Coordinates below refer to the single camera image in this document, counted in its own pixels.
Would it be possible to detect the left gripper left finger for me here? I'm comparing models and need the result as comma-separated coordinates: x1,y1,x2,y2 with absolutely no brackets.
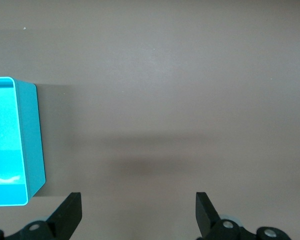
0,192,83,240

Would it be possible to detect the teal plastic storage box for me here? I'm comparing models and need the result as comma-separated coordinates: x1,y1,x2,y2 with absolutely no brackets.
0,76,46,207

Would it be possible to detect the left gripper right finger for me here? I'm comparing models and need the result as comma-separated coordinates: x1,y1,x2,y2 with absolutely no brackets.
195,191,291,240

